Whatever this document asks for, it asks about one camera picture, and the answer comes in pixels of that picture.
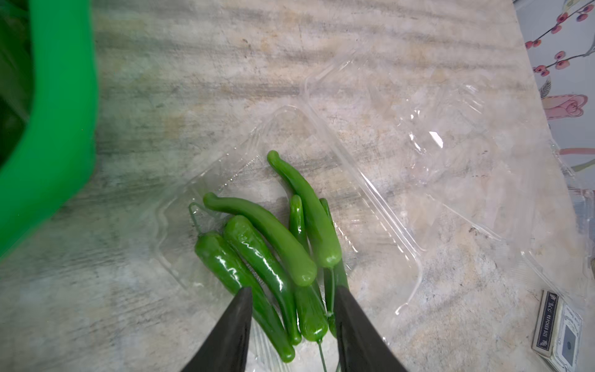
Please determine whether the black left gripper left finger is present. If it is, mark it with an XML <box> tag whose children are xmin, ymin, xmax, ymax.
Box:
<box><xmin>182</xmin><ymin>288</ymin><xmax>253</xmax><ymax>372</ymax></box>

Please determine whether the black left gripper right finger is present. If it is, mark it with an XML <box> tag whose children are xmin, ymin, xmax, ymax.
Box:
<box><xmin>334</xmin><ymin>286</ymin><xmax>407</xmax><ymax>372</ymax></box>

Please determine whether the clear clamshell container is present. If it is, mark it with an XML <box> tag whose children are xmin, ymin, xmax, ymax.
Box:
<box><xmin>151</xmin><ymin>46</ymin><xmax>594</xmax><ymax>371</ymax></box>

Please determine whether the small card box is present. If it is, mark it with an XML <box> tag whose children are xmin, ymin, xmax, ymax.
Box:
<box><xmin>531</xmin><ymin>290</ymin><xmax>583</xmax><ymax>372</ymax></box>

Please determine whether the green plastic basket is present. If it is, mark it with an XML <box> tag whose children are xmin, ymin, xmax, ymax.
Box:
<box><xmin>1</xmin><ymin>1</ymin><xmax>99</xmax><ymax>255</ymax></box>

